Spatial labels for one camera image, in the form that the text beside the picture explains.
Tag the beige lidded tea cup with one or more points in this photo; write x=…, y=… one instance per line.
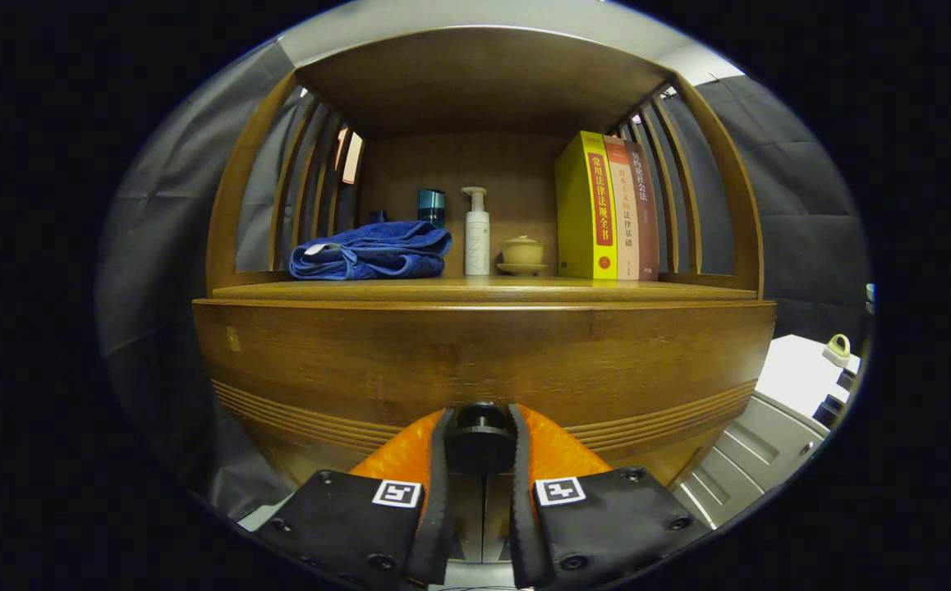
x=522, y=250

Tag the teal bottle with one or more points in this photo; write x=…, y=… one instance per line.
x=431, y=205

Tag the pale green small object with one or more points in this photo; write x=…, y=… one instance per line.
x=838, y=349

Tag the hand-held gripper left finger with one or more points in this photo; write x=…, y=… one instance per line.
x=440, y=492

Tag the black tray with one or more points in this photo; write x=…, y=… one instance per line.
x=833, y=409

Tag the white pump bottle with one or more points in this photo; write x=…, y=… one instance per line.
x=476, y=242

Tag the wooden countertop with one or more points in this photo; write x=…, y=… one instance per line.
x=484, y=289

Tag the small black object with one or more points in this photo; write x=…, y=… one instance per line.
x=848, y=380

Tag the wooden cabinet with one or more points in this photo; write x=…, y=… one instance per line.
x=484, y=82

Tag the white side cabinet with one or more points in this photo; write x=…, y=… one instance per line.
x=796, y=373

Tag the orange and white book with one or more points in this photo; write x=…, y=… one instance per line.
x=625, y=238

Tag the brown book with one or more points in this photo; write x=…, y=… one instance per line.
x=648, y=230

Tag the blue folded towel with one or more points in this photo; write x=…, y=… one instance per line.
x=369, y=254

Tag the yellow book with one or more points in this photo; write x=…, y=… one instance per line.
x=582, y=213

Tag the small white blue-capped bottle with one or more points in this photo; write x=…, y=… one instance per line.
x=376, y=217

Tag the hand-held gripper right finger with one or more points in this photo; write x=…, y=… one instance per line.
x=522, y=492

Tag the wooden cabinet door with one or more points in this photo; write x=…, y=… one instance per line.
x=466, y=517
x=498, y=517

